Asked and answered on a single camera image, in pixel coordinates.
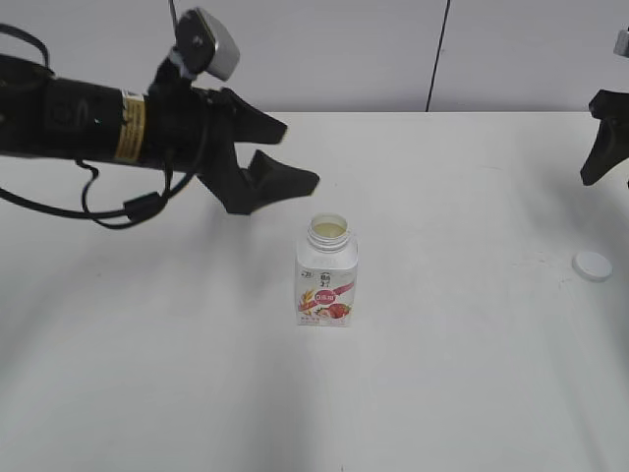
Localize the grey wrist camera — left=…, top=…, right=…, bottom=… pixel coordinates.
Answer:
left=613, top=29, right=629, bottom=58
left=171, top=7, right=240, bottom=82

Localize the white strawberry yogurt bottle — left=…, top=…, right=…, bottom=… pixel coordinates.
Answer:
left=294, top=213, right=359, bottom=327

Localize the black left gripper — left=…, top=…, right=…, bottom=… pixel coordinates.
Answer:
left=144, top=46, right=319, bottom=215

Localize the white plastic bottle cap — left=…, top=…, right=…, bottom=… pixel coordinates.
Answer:
left=572, top=251, right=613, bottom=282

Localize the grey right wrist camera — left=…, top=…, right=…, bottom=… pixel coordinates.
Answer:
left=613, top=29, right=629, bottom=58

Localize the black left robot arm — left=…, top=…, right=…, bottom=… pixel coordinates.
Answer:
left=1, top=46, right=319, bottom=220

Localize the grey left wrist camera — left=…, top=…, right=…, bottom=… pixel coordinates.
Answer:
left=171, top=7, right=240, bottom=82

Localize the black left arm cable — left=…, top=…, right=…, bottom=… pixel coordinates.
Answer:
left=0, top=23, right=207, bottom=230

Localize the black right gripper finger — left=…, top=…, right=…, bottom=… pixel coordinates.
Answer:
left=580, top=89, right=628, bottom=186

